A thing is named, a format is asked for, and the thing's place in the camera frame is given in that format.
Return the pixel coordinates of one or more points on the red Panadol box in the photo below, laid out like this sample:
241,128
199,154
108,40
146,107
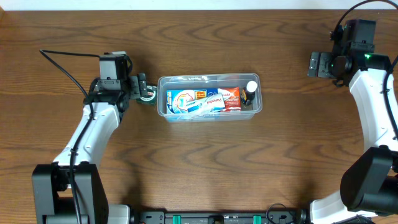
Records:
231,98

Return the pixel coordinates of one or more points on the green Zam-Buk ointment box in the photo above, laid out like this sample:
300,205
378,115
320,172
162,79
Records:
150,98

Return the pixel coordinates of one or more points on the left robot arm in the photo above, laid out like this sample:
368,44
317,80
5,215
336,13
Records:
70,190

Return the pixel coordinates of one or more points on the dark bottle white cap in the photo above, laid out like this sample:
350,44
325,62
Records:
248,93

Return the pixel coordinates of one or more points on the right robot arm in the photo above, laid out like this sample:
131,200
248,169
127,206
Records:
367,189

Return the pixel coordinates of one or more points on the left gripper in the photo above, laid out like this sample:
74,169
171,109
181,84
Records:
134,86

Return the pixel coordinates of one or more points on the blue Cool Fever box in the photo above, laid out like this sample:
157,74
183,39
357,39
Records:
176,99

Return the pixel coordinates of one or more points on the clear plastic container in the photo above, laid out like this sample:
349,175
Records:
193,82

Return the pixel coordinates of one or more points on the white Panadol box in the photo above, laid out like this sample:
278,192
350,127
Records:
209,104

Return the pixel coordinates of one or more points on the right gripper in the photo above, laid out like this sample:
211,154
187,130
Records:
319,64

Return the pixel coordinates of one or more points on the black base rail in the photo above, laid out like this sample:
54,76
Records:
274,214

